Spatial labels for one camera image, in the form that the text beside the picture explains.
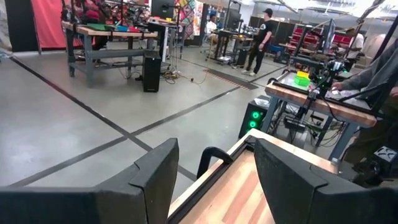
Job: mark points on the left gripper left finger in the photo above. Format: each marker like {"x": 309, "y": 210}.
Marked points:
{"x": 77, "y": 205}

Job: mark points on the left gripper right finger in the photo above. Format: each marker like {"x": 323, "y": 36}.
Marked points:
{"x": 326, "y": 205}

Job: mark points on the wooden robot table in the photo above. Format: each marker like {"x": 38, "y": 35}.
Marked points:
{"x": 348, "y": 115}

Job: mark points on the computer tower with green lights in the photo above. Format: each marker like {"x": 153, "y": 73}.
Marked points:
{"x": 253, "y": 119}

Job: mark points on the person's hand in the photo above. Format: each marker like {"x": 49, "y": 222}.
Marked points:
{"x": 337, "y": 86}

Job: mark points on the green plastic bin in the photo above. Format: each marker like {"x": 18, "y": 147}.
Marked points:
{"x": 301, "y": 81}

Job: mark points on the yellow plastic bin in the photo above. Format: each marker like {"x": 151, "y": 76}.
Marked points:
{"x": 302, "y": 74}

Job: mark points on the black computer tower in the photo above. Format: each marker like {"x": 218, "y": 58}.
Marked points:
{"x": 151, "y": 71}

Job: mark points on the grey metal workbench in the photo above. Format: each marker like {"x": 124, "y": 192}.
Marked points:
{"x": 109, "y": 54}

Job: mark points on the grey computer monitor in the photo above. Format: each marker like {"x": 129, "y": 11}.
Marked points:
{"x": 329, "y": 35}

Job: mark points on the red storage bins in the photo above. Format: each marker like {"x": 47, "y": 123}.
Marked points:
{"x": 306, "y": 35}

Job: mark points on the red-orange hanging cloth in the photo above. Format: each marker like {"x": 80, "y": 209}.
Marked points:
{"x": 49, "y": 21}

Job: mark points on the black partition panel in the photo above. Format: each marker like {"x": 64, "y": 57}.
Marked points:
{"x": 20, "y": 25}

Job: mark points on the black office desk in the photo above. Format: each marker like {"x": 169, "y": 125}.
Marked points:
{"x": 224, "y": 32}

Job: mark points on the black computer monitor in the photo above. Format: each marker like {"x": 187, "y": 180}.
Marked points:
{"x": 162, "y": 7}
{"x": 234, "y": 18}

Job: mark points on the colourful patterned cloth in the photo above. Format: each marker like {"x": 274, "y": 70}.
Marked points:
{"x": 188, "y": 15}

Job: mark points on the black metal table frame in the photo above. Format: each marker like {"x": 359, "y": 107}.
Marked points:
{"x": 189, "y": 200}

